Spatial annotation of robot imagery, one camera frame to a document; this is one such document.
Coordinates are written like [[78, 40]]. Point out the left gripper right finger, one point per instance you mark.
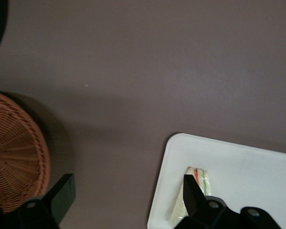
[[195, 200]]

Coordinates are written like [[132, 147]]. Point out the round brown wicker basket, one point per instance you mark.
[[14, 155]]

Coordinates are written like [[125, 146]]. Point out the triangle sandwich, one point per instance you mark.
[[203, 181]]

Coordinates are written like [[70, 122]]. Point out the beige plastic serving tray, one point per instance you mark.
[[240, 167]]

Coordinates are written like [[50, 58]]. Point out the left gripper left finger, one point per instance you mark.
[[62, 198]]

